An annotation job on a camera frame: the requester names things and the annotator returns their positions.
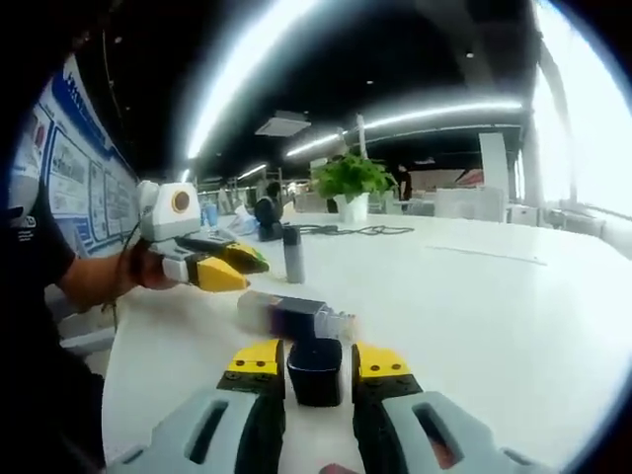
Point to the white chest device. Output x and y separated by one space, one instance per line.
24 192

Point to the person in black shirt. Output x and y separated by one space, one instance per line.
39 370

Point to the person's left hand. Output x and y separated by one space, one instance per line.
148 269

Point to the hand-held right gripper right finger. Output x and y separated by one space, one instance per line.
410 434

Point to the white low cabinet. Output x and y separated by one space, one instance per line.
469 205

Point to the green potted plant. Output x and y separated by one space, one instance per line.
355 207

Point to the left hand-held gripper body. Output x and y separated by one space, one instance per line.
168 217

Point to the tall dark cosmetic bottle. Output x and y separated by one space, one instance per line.
291 316

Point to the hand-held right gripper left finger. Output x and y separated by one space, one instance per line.
217 434

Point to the white chair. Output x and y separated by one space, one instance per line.
89 340

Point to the blue wall poster board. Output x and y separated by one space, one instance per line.
74 168

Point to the ceiling air conditioner vent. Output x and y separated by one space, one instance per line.
283 123

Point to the small grey cylinder bottle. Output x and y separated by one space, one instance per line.
292 237

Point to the white tissue box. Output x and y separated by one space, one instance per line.
245 219

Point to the white table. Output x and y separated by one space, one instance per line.
444 321

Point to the blue storage box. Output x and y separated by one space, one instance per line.
209 217

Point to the person's right hand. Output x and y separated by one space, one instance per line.
338 469

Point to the long ceiling light strip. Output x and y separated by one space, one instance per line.
419 116
237 64

